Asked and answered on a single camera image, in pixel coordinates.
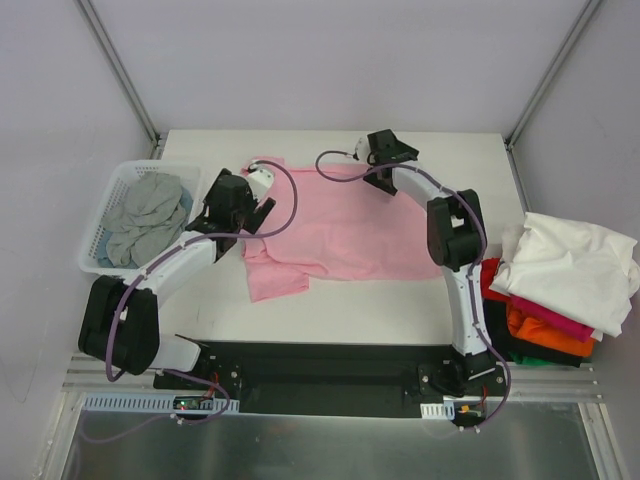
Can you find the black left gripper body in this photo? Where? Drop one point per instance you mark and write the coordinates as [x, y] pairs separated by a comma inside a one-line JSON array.
[[251, 216]]

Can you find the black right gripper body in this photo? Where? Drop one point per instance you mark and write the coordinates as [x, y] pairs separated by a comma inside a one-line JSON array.
[[378, 178]]

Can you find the pink t shirt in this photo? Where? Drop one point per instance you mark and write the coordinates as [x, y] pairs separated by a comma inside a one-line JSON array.
[[340, 228]]

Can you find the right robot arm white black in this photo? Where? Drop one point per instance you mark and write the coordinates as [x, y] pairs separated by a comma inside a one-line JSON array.
[[456, 242]]

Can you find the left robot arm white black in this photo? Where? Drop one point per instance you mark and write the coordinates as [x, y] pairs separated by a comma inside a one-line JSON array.
[[122, 324]]

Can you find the light blue t shirt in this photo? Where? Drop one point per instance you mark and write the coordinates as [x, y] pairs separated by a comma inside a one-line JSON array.
[[102, 257]]

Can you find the grey t shirt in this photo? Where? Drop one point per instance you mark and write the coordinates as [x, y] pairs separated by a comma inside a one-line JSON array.
[[145, 215]]

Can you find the white plastic laundry basket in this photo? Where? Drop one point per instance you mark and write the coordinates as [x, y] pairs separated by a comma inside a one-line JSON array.
[[146, 207]]

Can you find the red t shirt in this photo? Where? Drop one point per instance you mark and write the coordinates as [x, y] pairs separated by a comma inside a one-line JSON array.
[[489, 268]]

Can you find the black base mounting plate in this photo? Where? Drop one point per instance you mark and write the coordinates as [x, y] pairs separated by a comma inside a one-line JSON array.
[[379, 381]]

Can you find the black t shirt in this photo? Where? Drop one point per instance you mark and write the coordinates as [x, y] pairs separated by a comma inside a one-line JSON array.
[[504, 342]]

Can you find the orange t shirt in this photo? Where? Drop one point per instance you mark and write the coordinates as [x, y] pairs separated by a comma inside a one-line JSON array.
[[531, 329]]

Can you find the white t shirt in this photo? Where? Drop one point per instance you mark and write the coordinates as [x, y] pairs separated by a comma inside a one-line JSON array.
[[582, 271]]

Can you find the green t shirt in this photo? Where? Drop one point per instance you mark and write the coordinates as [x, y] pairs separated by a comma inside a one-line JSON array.
[[520, 359]]

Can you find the magenta t shirt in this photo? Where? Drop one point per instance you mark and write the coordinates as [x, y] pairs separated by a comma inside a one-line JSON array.
[[562, 323]]

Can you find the left slotted cable duct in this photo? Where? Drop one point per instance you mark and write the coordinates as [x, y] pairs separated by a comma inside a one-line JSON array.
[[157, 404]]

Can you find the slotted cable duct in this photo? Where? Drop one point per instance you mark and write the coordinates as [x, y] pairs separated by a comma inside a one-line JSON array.
[[157, 404], [438, 411]]

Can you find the right slotted cable duct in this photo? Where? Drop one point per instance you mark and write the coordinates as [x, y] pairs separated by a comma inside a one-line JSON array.
[[438, 411]]

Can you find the left aluminium frame post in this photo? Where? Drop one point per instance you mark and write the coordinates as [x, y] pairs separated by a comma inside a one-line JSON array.
[[98, 30]]

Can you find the aluminium frame post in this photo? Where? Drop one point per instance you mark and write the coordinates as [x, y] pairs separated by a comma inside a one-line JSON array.
[[577, 29], [98, 30]]

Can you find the aluminium front rail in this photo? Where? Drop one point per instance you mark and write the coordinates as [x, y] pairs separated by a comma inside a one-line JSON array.
[[529, 383]]

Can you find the right aluminium frame post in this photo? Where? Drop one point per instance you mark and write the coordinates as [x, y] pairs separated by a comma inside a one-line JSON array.
[[577, 29]]

